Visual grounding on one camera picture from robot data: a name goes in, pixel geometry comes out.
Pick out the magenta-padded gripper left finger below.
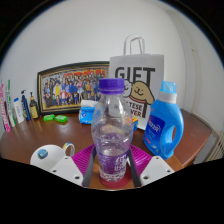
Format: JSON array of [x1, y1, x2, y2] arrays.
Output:
[[49, 143, 98, 188]]

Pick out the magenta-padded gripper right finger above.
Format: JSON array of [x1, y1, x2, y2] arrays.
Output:
[[127, 143, 175, 188]]

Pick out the clear purple-capped water bottle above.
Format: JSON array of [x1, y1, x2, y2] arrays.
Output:
[[90, 77, 135, 183]]

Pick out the blue detergent bottle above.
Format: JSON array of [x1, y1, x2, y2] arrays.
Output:
[[143, 80, 185, 160]]

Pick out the flat round red coaster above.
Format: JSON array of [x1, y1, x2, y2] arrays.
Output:
[[98, 166, 133, 190]]

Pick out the colourful puzzle cube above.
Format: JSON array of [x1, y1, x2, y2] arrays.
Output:
[[132, 117, 139, 132]]

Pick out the small green packet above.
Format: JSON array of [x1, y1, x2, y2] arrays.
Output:
[[42, 113, 56, 122], [53, 114, 69, 124]]

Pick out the low brown wooden side table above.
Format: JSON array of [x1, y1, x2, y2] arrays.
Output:
[[173, 109, 214, 168]]

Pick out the blue tissue pack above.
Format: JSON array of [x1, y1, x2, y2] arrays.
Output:
[[78, 99, 100, 125]]

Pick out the white radiator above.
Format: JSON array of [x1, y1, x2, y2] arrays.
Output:
[[206, 129, 224, 163]]

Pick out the brown yellow-labelled bottle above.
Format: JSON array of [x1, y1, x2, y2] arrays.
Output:
[[29, 91, 40, 120]]

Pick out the dark blue pump bottle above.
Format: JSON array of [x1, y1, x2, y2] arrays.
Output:
[[20, 89, 32, 122]]

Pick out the white blue-capped lotion bottle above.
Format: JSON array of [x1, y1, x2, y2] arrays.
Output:
[[13, 97, 25, 124]]

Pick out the framed group photo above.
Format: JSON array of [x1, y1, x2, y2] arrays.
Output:
[[36, 60, 111, 116]]

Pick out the tall white green box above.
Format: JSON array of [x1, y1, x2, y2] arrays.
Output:
[[5, 79, 17, 128]]

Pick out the tall pink box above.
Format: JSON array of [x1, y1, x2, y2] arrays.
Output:
[[0, 83, 12, 133]]

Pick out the white printed paper gift bag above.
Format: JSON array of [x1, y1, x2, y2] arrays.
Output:
[[109, 34, 165, 131]]

